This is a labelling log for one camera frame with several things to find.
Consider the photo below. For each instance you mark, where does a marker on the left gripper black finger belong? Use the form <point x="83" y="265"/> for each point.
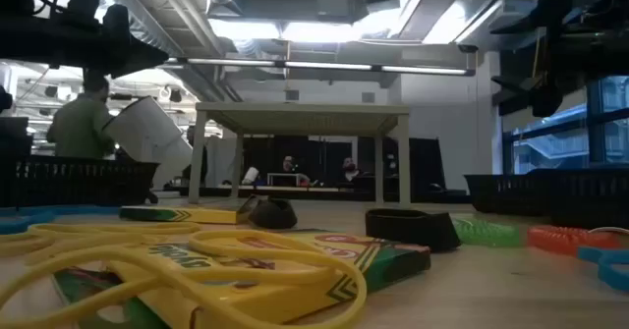
<point x="132" y="49"/>

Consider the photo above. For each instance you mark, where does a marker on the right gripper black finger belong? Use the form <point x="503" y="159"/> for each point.
<point x="545" y="98"/>
<point x="550" y="15"/>

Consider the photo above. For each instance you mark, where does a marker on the black mesh basket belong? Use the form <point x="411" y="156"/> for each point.
<point x="501" y="191"/>
<point x="74" y="181"/>
<point x="589" y="196"/>

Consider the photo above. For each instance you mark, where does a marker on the yellow green carded package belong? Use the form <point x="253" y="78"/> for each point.
<point x="206" y="216"/>

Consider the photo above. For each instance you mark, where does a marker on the yellow green crayon box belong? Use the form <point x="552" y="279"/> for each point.
<point x="400" y="265"/>

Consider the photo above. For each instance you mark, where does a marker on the person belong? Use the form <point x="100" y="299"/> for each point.
<point x="350" y="169"/>
<point x="78" y="127"/>
<point x="289" y="164"/>

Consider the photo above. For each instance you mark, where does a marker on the black background monitor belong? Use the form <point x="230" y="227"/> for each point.
<point x="12" y="132"/>

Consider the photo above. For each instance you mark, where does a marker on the white cylindrical background object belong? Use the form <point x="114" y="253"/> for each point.
<point x="250" y="176"/>

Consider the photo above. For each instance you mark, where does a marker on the green perforated metal shelf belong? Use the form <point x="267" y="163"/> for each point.
<point x="304" y="115"/>

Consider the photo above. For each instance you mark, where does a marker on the long ceiling light bar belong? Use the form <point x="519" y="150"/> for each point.
<point x="324" y="66"/>

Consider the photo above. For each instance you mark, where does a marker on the black aluminium table frame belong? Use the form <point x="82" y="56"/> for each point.
<point x="319" y="196"/>

